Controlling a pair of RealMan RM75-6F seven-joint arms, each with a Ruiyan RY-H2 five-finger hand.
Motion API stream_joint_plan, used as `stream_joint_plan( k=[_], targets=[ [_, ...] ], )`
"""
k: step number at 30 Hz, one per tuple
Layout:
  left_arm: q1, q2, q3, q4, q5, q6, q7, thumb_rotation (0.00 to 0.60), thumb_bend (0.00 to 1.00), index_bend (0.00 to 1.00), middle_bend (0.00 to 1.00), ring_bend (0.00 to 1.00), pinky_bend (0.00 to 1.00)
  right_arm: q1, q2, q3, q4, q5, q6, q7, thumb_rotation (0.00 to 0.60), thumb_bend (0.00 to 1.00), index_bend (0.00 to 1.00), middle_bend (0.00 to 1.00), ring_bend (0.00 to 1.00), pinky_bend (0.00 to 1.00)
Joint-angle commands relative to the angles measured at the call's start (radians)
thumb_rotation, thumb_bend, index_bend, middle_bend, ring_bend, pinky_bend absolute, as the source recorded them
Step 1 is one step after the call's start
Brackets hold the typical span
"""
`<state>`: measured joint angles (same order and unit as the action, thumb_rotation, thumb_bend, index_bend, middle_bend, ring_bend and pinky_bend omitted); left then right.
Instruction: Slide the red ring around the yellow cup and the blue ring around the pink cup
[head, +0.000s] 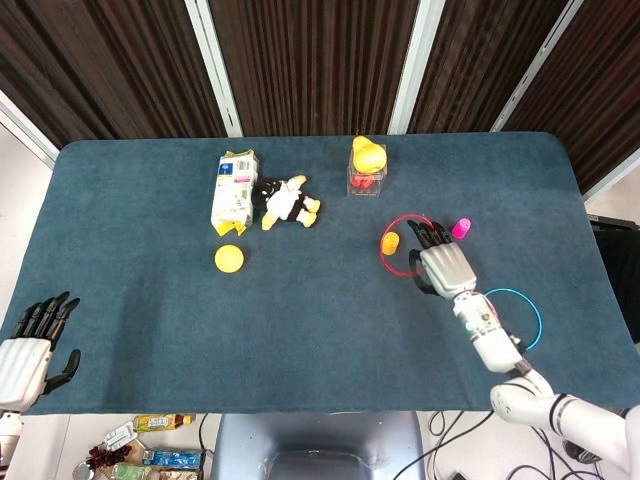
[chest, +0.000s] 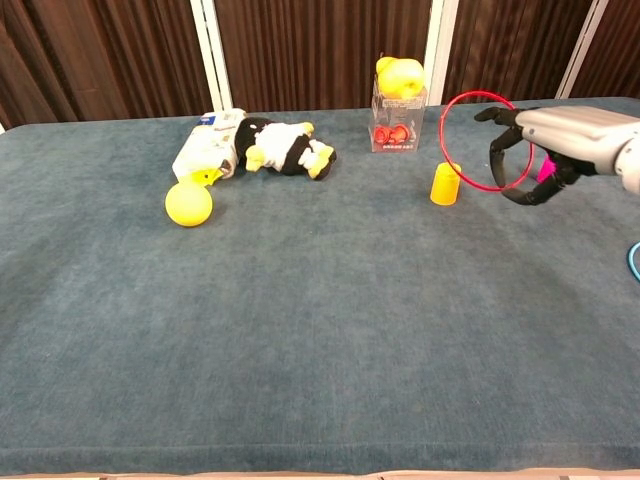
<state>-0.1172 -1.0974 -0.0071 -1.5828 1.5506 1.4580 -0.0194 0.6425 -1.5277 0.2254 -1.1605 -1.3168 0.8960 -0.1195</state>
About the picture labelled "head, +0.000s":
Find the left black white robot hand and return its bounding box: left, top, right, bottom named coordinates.
left=0, top=291, right=82, bottom=412

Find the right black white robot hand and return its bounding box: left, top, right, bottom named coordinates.
left=407, top=219, right=479, bottom=301

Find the red plastic ring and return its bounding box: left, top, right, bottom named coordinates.
left=379, top=213, right=441, bottom=278

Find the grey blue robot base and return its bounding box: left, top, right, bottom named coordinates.
left=209, top=410, right=427, bottom=480

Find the clear box with red pieces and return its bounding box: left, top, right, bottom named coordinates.
left=346, top=164, right=390, bottom=198

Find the white plastic item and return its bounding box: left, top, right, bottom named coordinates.
left=102, top=422, right=139, bottom=450

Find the red berry bunch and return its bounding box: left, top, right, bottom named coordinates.
left=87, top=443, right=132, bottom=470

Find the yellow toy pear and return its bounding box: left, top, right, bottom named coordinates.
left=351, top=135, right=389, bottom=175

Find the yellow drink carton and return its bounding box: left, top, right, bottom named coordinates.
left=132, top=413, right=196, bottom=433

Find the green bottle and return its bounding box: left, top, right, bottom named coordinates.
left=107, top=462, right=151, bottom=480

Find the blue table cloth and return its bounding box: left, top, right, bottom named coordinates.
left=0, top=131, right=640, bottom=416

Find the black equipment case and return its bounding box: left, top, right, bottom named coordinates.
left=589, top=214, right=640, bottom=346

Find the blue snack packet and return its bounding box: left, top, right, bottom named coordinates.
left=142, top=448, right=205, bottom=470

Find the black white plush penguin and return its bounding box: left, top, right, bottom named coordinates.
left=252, top=174, right=322, bottom=232

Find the yellow ball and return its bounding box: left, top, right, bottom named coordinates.
left=214, top=243, right=246, bottom=274

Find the white green drink carton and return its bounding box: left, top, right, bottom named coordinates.
left=210, top=149, right=260, bottom=237

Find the blue plastic ring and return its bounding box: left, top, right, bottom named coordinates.
left=484, top=288, right=544, bottom=351

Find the black looped floor cable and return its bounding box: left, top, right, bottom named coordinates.
left=428, top=410, right=466, bottom=480

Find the white partition post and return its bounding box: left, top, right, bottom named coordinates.
left=0, top=89, right=60, bottom=170
left=387, top=0, right=447, bottom=136
left=582, top=160, right=640, bottom=205
left=183, top=0, right=244, bottom=138
left=491, top=0, right=585, bottom=133

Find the black long floor cable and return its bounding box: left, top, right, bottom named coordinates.
left=499, top=424, right=601, bottom=480

